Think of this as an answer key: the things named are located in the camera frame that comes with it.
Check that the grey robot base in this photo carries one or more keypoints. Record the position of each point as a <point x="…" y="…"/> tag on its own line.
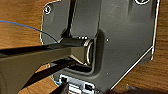
<point x="126" y="50"/>

